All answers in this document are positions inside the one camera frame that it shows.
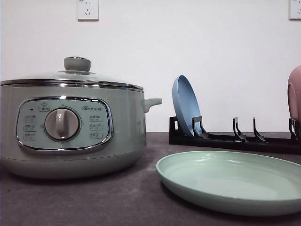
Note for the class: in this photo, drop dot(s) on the white wall socket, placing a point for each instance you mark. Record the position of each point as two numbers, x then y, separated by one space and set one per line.
88 10
295 10

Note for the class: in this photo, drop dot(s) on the left white wall socket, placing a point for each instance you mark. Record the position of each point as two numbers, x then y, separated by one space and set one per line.
88 10

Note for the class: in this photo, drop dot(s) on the green plate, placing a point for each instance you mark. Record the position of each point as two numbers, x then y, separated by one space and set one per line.
233 183

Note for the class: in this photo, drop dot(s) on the green electric steamer pot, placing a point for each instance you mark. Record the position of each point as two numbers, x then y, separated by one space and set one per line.
71 131

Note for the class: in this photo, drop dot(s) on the glass steamer lid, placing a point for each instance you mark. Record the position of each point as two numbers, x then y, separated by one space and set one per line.
76 72

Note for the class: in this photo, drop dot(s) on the pink plate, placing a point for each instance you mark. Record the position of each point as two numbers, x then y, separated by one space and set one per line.
294 95

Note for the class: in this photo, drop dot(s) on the black plate rack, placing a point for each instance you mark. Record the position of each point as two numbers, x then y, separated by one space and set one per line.
178 136

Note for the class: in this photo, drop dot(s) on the blue plate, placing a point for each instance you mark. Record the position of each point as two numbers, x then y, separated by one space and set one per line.
186 104

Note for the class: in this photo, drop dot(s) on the right white wall socket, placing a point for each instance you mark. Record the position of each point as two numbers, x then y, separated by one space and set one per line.
295 10

